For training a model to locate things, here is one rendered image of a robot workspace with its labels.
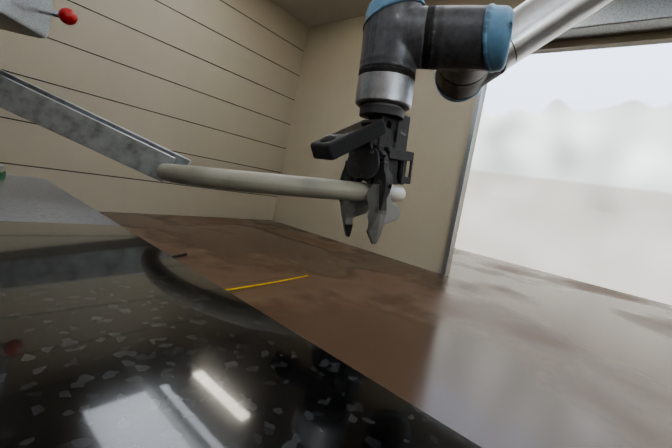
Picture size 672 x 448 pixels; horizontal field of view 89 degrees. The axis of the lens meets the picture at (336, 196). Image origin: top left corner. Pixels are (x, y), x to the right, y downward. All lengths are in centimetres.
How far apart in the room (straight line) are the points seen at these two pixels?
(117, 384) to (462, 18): 54
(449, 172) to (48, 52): 520
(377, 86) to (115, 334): 44
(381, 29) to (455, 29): 10
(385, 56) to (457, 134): 469
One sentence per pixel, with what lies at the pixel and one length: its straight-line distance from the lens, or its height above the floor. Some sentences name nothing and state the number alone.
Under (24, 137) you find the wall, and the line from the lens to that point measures 536.
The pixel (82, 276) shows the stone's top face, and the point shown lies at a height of 83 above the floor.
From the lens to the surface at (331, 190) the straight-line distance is 50.
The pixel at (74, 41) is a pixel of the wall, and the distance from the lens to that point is 553.
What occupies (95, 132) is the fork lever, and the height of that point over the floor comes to 95.
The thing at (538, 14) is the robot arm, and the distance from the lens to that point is 74.
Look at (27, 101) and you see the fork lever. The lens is 80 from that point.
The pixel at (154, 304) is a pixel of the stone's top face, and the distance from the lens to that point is 30.
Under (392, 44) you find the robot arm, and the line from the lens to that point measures 56.
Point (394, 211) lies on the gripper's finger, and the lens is 55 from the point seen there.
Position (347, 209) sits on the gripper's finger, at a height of 90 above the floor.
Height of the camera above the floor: 94
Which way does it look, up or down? 2 degrees down
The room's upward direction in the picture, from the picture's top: 11 degrees clockwise
